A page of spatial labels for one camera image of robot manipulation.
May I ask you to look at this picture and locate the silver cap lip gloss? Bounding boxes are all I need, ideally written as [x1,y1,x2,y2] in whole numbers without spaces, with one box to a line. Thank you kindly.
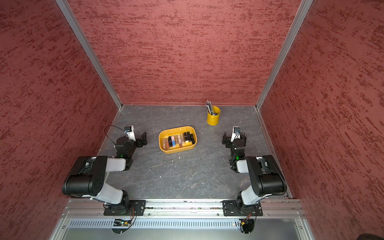
[165,138,170,150]

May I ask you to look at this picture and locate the black round lipstick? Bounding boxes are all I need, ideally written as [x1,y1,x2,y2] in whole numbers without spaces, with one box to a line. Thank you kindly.
[168,136,173,148]

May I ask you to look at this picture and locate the yellow storage tray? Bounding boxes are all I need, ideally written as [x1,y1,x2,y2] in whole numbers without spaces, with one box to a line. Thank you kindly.
[158,126,198,154]

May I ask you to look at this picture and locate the black gold-band lipstick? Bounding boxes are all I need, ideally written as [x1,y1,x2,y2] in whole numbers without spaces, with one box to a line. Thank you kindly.
[187,132,196,145]

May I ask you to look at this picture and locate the pale pink lip gloss tube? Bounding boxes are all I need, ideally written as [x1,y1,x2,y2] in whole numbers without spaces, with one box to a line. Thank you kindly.
[178,135,182,148]

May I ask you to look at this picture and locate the black gold square lipstick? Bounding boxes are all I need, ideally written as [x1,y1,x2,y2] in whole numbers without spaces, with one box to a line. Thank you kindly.
[184,132,191,143]

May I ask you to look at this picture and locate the silver black lipstick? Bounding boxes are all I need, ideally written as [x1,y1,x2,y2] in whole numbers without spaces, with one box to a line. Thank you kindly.
[180,134,186,147]

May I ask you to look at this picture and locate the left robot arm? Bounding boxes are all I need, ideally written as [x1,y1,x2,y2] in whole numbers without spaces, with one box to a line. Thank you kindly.
[62,133,148,208]

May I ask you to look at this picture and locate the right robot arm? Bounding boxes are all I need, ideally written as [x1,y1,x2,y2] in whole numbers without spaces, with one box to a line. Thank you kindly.
[222,133,287,209]

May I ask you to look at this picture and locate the yellow pen bucket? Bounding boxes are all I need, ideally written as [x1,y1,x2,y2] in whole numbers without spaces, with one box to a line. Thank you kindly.
[207,106,221,126]

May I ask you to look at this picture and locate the pens in bucket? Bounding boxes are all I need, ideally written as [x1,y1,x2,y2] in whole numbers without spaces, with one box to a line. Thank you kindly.
[206,101,216,116]

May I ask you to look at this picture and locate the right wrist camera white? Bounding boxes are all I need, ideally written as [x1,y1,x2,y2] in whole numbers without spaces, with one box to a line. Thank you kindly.
[231,127,241,142]

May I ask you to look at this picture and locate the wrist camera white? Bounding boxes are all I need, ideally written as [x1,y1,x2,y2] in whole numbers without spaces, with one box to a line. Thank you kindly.
[231,127,241,142]
[124,126,136,141]

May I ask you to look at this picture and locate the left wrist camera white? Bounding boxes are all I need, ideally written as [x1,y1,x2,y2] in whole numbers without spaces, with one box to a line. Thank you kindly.
[124,126,136,141]

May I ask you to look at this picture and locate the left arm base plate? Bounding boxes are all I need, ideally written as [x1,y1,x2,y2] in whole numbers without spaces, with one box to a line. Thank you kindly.
[104,200,147,217]

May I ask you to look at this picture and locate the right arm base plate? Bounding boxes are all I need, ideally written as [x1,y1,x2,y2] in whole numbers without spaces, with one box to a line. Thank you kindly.
[222,200,263,217]

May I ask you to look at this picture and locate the aluminium front rail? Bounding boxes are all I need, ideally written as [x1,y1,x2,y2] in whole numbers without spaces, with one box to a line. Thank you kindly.
[47,197,316,240]

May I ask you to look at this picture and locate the right corner aluminium post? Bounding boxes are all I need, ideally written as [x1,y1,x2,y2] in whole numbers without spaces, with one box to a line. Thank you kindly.
[256,0,313,112]

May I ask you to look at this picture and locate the corner aluminium post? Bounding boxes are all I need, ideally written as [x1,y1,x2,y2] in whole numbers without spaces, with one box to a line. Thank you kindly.
[56,0,124,111]
[256,0,313,112]

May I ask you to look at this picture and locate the left corner aluminium post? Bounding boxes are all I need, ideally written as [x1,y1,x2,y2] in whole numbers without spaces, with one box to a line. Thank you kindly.
[56,0,124,111]

